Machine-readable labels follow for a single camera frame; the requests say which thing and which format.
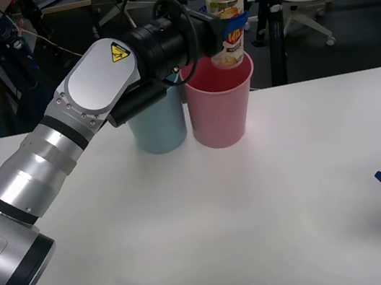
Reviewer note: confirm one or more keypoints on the pink plastic bin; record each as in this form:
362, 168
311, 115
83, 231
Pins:
219, 115

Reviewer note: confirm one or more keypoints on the wood-edged desk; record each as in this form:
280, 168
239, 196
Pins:
79, 3

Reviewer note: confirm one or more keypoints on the silver and black left arm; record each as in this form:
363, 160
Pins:
92, 82

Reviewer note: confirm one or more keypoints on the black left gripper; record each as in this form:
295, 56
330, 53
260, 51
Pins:
203, 36

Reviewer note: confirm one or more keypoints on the black tripod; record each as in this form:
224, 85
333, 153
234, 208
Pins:
271, 26
14, 51

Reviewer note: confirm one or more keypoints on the pale blue plastic bin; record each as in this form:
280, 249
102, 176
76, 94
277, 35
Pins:
159, 129

